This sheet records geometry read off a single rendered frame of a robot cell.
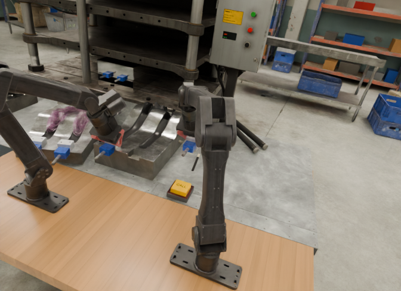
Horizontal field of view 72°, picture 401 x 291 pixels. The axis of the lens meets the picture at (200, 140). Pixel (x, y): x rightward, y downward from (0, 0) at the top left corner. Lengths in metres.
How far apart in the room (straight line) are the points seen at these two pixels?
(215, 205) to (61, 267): 0.44
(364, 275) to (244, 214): 1.35
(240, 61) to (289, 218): 0.99
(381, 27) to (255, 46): 5.96
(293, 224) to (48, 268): 0.77
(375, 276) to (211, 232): 1.67
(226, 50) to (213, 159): 1.12
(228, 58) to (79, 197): 1.14
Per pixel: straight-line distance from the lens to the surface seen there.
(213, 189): 0.70
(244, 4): 1.68
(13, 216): 1.04
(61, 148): 1.19
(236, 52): 1.70
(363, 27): 7.47
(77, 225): 0.96
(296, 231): 1.04
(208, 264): 0.80
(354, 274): 2.21
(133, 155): 1.13
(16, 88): 0.86
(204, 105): 0.66
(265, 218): 1.04
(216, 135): 0.66
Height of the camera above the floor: 1.49
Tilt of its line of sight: 30 degrees down
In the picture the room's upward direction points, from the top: 9 degrees clockwise
